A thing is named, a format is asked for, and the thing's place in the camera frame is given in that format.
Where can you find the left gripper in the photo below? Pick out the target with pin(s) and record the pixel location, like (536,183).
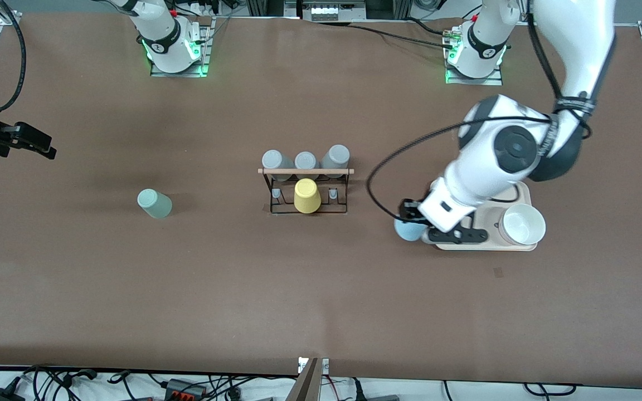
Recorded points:
(410,211)

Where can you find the light blue plastic cup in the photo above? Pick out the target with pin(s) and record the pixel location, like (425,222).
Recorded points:
(410,233)

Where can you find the mint green plastic cup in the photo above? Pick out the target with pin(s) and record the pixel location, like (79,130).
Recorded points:
(155,204)

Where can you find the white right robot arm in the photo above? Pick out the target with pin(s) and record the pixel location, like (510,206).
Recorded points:
(168,33)

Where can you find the pale pink serving tray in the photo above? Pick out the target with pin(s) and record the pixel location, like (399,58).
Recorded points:
(494,245)

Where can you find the grey plastic cup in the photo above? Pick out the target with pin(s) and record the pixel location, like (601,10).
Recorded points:
(273,160)
(305,160)
(336,157)

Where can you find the yellow plastic cup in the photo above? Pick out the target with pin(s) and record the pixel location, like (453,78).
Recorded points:
(307,196)

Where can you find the white bowl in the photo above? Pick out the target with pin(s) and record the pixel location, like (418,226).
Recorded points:
(523,225)

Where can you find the grey electrical terminal block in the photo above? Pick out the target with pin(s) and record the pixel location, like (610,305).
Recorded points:
(326,11)

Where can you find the black power adapter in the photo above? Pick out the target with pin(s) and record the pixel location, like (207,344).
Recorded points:
(0,395)

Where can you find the black orange connector box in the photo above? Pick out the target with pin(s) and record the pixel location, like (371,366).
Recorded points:
(184,388)

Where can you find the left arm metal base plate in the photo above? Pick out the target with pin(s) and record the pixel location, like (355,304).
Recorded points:
(494,81)

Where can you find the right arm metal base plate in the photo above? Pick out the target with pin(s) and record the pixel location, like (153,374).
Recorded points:
(205,42)

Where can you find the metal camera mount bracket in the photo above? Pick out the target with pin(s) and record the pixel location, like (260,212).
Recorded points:
(305,384)

